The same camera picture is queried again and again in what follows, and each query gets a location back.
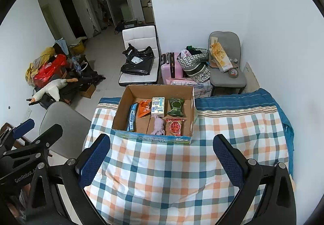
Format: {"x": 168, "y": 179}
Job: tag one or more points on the pink printed bag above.
{"x": 202, "y": 89}

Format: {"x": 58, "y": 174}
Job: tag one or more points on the grey shell chair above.
{"x": 68, "y": 123}

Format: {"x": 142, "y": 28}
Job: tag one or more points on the red snack packet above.
{"x": 175, "y": 126}

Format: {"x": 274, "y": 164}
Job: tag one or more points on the red plastic bag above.
{"x": 50, "y": 68}

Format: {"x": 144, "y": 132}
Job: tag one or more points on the black and white tote bag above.
{"x": 200, "y": 73}

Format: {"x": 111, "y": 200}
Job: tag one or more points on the white padded chair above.
{"x": 139, "y": 35}

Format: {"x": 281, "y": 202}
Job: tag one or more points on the long blue snack packet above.
{"x": 132, "y": 117}

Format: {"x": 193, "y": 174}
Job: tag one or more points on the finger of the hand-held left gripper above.
{"x": 50, "y": 133}
{"x": 25, "y": 125}

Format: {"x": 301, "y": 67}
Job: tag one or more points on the yellow printed package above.
{"x": 219, "y": 55}

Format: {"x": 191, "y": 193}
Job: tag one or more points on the white and blue carton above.
{"x": 158, "y": 106}

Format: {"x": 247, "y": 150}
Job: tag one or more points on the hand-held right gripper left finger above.
{"x": 97, "y": 155}

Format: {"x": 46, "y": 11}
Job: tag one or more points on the black suitcase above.
{"x": 67, "y": 92}

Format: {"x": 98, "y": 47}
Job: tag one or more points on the orange snack packet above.
{"x": 144, "y": 108}

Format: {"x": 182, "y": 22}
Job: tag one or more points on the grey padded chair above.
{"x": 222, "y": 80}

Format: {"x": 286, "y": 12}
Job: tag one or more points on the small brown cardboard box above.
{"x": 88, "y": 91}

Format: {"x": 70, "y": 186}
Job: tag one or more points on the pink suitcase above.
{"x": 174, "y": 70}

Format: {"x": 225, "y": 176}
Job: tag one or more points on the black plastic bag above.
{"x": 138, "y": 65}

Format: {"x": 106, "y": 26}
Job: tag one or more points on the white goose plush toy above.
{"x": 54, "y": 88}

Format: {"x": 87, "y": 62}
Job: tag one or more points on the tape roll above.
{"x": 234, "y": 73}

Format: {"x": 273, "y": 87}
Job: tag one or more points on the yellow cloth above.
{"x": 48, "y": 51}

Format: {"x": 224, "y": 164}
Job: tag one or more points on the light blue cloth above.
{"x": 61, "y": 46}

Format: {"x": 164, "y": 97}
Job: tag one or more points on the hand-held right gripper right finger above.
{"x": 225, "y": 155}

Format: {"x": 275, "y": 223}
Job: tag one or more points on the green snack packet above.
{"x": 176, "y": 107}

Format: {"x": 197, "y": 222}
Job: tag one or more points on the white flat panel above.
{"x": 251, "y": 78}

